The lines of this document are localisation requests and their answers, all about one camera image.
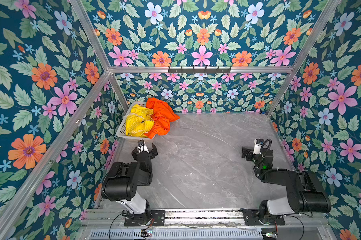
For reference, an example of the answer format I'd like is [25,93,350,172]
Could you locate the orange shorts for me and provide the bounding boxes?
[144,98,179,139]

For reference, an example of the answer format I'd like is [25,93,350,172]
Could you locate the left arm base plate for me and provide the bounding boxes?
[124,210,166,227]

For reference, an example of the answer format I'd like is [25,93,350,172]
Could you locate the white vented cable duct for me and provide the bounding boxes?
[89,229,263,240]

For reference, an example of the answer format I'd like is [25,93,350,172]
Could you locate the aluminium frame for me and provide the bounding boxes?
[0,1,339,240]

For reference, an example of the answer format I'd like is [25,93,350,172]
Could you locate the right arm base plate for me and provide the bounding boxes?
[240,209,285,226]

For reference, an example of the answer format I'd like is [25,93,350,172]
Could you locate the black hook rail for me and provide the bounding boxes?
[167,66,231,74]

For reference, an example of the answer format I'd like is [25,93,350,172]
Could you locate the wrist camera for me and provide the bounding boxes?
[137,140,145,148]
[253,139,264,155]

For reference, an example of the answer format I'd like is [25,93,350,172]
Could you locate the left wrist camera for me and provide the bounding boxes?
[137,140,145,148]

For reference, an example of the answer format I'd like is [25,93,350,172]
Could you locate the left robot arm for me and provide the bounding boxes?
[101,141,158,226]

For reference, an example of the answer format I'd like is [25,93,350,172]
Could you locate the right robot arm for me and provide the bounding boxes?
[241,147,331,225]

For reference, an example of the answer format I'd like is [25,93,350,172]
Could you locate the aluminium mounting rail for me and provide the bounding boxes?
[82,208,330,228]

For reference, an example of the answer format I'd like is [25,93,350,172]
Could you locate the white plastic basket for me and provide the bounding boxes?
[116,102,149,141]

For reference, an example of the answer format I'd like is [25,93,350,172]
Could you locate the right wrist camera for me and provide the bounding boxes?
[253,139,264,155]

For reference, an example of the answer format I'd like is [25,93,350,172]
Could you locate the yellow shorts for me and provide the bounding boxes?
[125,105,154,137]

